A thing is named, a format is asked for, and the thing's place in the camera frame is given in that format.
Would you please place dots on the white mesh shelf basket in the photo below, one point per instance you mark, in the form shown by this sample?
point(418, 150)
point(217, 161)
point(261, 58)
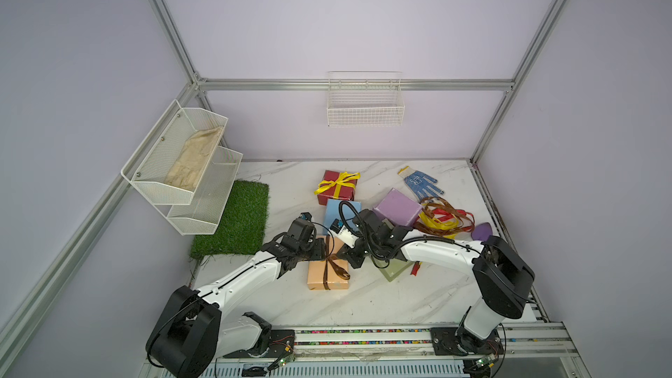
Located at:
point(203, 215)
point(150, 169)

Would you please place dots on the beige cloth in basket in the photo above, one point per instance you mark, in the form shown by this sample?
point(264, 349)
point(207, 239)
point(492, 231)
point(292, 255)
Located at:
point(188, 169)

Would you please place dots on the lower white mesh shelf basket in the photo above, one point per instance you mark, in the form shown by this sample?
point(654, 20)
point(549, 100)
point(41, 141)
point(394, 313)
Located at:
point(203, 215)

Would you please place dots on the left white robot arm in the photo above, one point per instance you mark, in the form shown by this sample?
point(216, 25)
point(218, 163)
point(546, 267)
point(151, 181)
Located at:
point(191, 331)

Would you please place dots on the purple gift box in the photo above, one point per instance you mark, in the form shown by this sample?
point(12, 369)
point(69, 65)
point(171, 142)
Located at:
point(397, 208)

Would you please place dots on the green gift box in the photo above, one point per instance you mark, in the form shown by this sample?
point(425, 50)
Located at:
point(395, 269)

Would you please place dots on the aluminium front rail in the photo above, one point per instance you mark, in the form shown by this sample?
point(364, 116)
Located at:
point(530, 350)

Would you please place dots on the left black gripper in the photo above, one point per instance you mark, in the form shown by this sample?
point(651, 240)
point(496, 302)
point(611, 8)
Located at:
point(318, 249)

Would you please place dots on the orange gift box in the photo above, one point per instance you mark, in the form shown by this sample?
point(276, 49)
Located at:
point(314, 277)

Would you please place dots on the blue gift box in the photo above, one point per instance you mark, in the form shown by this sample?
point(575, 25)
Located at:
point(341, 217)

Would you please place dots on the purple pink-handled spatula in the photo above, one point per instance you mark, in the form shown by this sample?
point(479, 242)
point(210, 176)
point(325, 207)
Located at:
point(482, 232)

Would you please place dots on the brown ribbon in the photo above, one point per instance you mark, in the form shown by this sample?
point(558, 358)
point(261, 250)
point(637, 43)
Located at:
point(336, 274)
point(434, 202)

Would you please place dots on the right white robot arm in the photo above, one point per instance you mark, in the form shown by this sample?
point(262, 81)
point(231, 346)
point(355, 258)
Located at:
point(503, 278)

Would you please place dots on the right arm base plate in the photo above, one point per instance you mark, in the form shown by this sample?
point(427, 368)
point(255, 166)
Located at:
point(457, 341)

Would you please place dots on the white wire wall basket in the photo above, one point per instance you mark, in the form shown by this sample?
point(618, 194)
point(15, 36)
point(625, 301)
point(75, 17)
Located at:
point(364, 99)

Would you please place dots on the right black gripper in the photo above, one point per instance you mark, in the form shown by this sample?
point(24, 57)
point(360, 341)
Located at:
point(348, 253)

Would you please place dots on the green artificial grass mat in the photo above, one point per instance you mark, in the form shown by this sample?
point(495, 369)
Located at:
point(242, 227)

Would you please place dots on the yellow ribbon on red box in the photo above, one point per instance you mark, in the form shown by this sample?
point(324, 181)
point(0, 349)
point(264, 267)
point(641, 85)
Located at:
point(333, 183)

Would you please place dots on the yellow ribbon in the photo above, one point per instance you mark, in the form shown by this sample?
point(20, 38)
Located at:
point(333, 183)
point(441, 223)

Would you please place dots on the red gift box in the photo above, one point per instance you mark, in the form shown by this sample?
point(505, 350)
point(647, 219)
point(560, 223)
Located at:
point(346, 194)

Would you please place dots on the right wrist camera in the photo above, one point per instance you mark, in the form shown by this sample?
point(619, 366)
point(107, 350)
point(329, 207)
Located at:
point(342, 232)

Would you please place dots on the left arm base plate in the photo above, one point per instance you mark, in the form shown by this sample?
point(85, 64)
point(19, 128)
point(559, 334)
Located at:
point(252, 337)

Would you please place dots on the upper white mesh shelf basket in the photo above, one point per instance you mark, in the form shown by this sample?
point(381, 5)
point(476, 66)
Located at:
point(150, 169)

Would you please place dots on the blue dotted work glove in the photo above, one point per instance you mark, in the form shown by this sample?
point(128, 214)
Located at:
point(421, 184)

